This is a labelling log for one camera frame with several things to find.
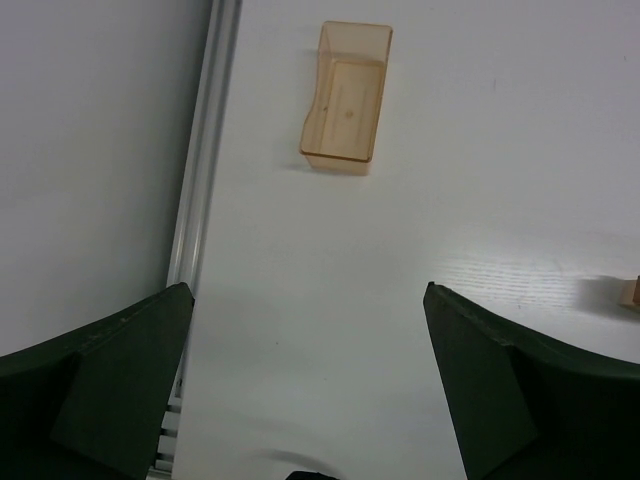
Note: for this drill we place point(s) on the aluminium table frame rail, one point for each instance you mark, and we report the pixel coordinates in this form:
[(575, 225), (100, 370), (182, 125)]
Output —
[(204, 143)]

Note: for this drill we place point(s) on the light long plank block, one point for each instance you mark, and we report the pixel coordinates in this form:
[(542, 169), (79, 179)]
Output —
[(630, 296)]

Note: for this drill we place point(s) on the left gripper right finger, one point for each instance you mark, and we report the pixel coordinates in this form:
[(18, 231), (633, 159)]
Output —
[(527, 406)]

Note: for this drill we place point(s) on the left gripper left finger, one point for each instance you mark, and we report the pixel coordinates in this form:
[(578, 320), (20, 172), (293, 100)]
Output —
[(89, 404)]

